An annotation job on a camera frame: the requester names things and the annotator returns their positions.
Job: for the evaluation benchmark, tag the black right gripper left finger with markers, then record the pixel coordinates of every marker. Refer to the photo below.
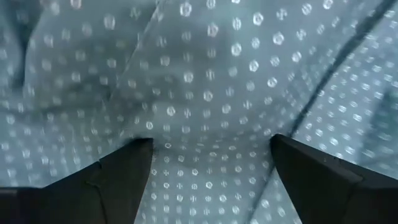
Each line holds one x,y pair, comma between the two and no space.
93,193

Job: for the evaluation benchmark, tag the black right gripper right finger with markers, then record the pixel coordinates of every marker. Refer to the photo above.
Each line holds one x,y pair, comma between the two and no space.
329,193

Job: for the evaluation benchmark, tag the blue-grey cloth with white print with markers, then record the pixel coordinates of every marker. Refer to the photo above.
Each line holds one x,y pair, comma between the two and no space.
199,77

